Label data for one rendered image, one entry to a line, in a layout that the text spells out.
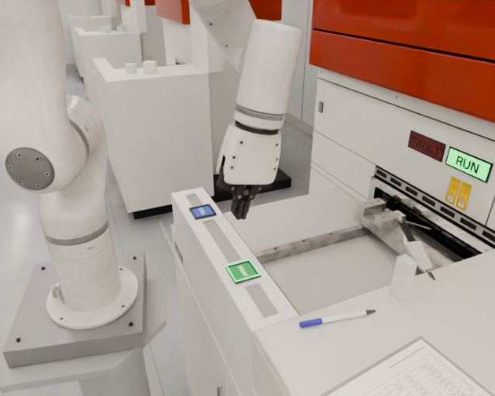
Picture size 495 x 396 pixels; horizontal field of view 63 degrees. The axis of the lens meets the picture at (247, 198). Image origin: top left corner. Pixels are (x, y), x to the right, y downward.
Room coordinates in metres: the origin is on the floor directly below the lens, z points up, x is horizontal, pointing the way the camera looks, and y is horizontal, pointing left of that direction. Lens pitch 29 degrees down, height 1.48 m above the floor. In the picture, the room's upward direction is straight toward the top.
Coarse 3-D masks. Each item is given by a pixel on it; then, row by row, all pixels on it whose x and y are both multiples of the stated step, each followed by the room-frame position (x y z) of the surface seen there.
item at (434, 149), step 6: (414, 138) 1.02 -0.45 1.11; (420, 138) 1.01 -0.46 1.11; (426, 138) 0.99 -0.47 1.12; (414, 144) 1.02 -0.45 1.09; (420, 144) 1.00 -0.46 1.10; (426, 144) 0.99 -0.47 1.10; (432, 144) 0.97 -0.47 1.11; (438, 144) 0.95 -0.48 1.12; (420, 150) 1.00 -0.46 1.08; (426, 150) 0.98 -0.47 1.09; (432, 150) 0.96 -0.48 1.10; (438, 150) 0.95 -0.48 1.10; (432, 156) 0.96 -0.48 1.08; (438, 156) 0.94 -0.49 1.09
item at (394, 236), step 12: (360, 216) 1.00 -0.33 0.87; (372, 216) 0.99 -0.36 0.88; (372, 228) 0.95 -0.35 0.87; (396, 228) 0.93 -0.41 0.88; (384, 240) 0.90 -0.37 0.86; (396, 240) 0.87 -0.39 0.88; (420, 240) 0.87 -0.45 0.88; (408, 252) 0.83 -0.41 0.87; (432, 252) 0.82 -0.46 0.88; (444, 252) 0.82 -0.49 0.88; (432, 264) 0.77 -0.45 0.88; (444, 264) 0.77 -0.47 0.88
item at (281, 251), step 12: (348, 228) 0.98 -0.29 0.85; (360, 228) 0.98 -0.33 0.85; (300, 240) 0.91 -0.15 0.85; (312, 240) 0.91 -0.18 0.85; (324, 240) 0.93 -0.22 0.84; (336, 240) 0.94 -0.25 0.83; (264, 252) 0.86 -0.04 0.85; (276, 252) 0.87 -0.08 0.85; (288, 252) 0.88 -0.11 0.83; (300, 252) 0.90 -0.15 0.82
